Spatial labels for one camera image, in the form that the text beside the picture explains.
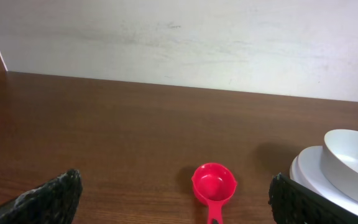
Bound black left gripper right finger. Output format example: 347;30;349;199
268;174;358;224

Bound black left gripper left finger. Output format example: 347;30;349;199
0;169;83;224

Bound white round bowl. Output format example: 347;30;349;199
321;129;358;202

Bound red plastic measuring scoop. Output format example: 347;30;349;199
191;162;237;224

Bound white digital kitchen scale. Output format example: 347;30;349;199
290;146;358;215

